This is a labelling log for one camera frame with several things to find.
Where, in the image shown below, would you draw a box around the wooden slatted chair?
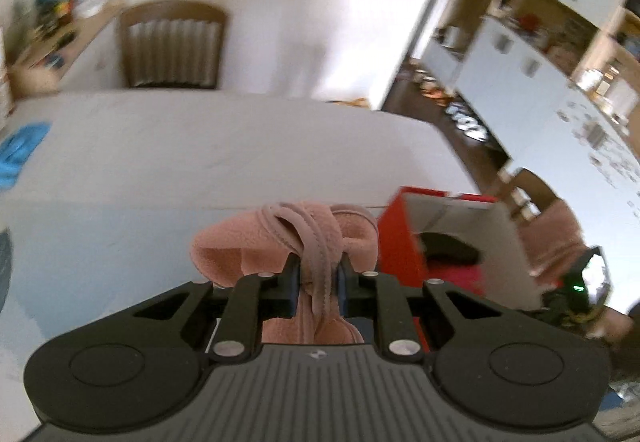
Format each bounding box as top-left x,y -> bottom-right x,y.
119,0 -> 229,90

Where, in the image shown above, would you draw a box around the red cardboard box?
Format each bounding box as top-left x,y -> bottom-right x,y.
375,186 -> 547,354

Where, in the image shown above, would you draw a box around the black cloth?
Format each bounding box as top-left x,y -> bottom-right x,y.
420,232 -> 484,266

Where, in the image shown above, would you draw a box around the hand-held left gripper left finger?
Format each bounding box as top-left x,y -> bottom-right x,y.
132,255 -> 303,364

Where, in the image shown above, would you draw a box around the blue cloth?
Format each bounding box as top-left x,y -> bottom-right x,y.
0,122 -> 53,191

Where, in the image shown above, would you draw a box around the pink fabric hat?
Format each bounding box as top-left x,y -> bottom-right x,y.
190,202 -> 381,346

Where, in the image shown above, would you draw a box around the pink garment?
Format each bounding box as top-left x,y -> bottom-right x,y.
517,199 -> 592,289

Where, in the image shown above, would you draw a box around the white cabinets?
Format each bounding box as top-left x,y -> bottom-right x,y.
420,0 -> 640,204

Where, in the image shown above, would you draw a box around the wooden sideboard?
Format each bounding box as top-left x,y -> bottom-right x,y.
0,0 -> 127,99

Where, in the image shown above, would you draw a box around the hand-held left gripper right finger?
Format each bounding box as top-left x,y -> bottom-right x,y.
337,255 -> 527,364

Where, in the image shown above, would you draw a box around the white patterned slippers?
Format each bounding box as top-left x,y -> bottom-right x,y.
446,101 -> 489,141

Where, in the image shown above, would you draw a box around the orange shoes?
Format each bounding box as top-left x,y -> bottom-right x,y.
419,76 -> 452,102

